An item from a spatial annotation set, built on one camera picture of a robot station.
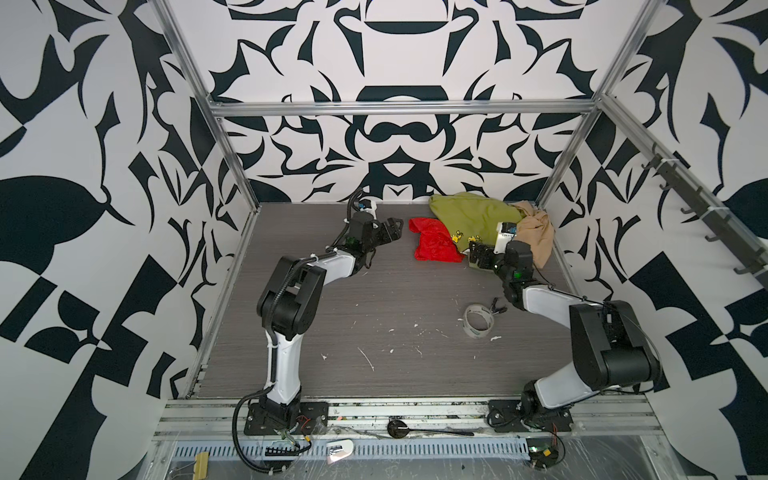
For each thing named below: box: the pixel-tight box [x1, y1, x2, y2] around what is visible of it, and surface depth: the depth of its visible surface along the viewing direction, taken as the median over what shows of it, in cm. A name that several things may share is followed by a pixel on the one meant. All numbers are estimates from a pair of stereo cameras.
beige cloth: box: [509, 200, 555, 269], surface depth 108 cm
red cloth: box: [408, 218, 465, 263], surface depth 107 cm
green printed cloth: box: [429, 192, 524, 251], surface depth 113 cm
